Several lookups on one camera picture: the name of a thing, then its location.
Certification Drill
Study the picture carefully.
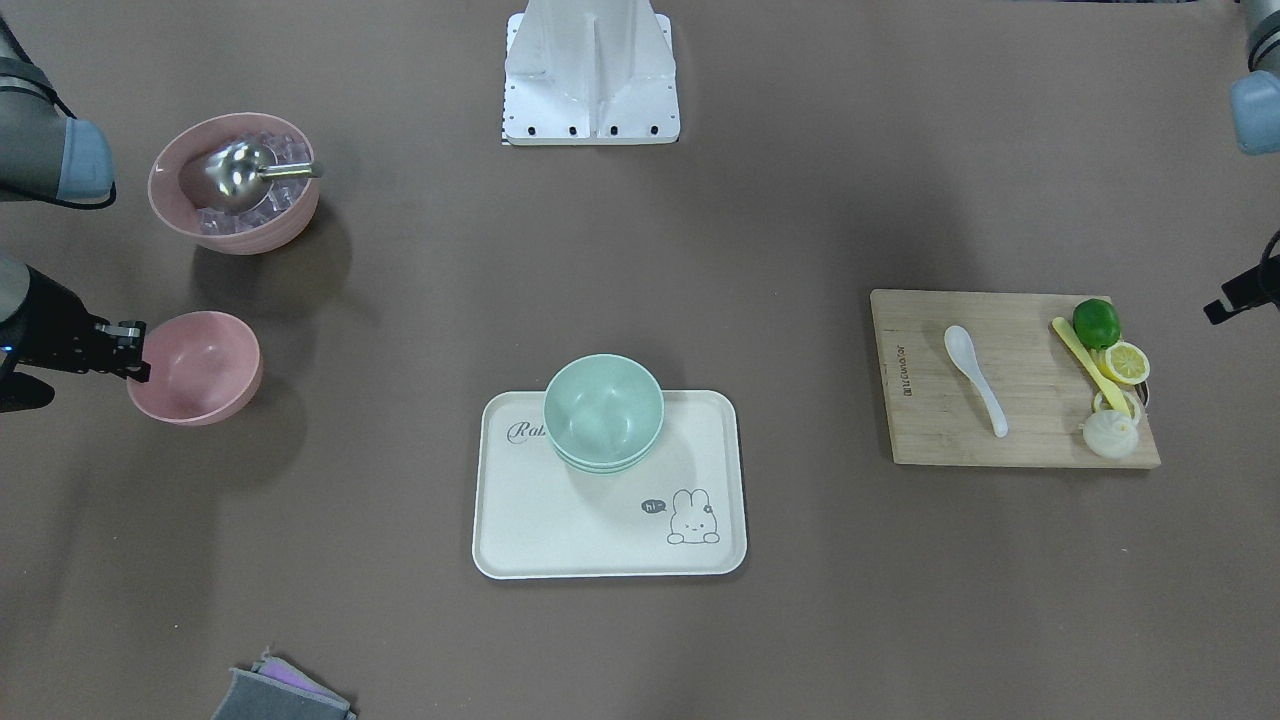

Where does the grey folded cloth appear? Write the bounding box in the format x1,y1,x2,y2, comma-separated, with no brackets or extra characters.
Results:
212,652,358,719

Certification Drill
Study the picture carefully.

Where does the small pink bowl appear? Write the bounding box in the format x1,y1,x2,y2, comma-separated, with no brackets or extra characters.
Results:
127,310,265,427

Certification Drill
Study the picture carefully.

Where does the large pink bowl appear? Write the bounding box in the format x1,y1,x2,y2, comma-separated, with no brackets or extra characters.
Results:
147,111,320,256

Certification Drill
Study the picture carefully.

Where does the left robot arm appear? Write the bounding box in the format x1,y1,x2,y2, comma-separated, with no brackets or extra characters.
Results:
1203,1,1279,325

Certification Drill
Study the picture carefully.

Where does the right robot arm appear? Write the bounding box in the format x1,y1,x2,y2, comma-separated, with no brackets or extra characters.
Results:
1,23,151,413

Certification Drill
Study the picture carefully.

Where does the metal ice scoop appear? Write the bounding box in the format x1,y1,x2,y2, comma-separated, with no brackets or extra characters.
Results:
198,141,324,214

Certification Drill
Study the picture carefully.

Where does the lemon half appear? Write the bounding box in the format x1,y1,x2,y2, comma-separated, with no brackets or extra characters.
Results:
1096,341,1151,386

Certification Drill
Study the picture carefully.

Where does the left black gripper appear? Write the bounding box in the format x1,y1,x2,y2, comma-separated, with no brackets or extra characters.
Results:
1203,231,1279,325

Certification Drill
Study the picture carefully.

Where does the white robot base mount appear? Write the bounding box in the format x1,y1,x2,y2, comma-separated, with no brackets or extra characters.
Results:
500,1,682,147

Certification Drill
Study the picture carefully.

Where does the green bowl stack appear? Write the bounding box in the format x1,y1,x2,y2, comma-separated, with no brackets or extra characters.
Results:
543,354,666,475

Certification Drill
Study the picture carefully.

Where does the yellow plastic knife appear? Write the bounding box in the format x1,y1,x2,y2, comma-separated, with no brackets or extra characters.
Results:
1050,316,1137,419

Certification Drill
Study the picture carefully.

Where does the white ceramic spoon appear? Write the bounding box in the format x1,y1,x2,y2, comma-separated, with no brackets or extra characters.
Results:
943,325,1010,438

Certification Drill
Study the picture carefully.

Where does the green lime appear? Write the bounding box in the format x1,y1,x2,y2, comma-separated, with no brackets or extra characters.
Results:
1071,299,1123,350

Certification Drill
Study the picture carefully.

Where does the white garlic bulb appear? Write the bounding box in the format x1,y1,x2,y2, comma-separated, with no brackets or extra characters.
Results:
1080,409,1140,460

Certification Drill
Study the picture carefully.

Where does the cream rabbit tray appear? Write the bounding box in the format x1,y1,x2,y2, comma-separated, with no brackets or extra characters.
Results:
471,389,748,580

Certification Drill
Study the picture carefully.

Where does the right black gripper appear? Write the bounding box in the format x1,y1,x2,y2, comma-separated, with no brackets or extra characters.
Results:
1,265,151,413

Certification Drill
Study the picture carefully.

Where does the wooden cutting board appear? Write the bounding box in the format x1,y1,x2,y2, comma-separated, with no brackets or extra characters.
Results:
870,290,1161,470

